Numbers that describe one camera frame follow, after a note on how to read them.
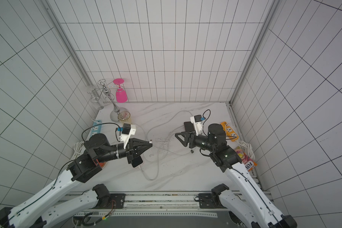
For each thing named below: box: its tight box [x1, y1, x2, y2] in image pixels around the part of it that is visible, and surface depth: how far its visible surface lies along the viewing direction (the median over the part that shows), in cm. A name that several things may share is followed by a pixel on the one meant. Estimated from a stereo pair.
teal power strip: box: [90, 119, 103, 138], surface depth 102 cm
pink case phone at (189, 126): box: [183, 121, 195, 132], surface depth 106 cm
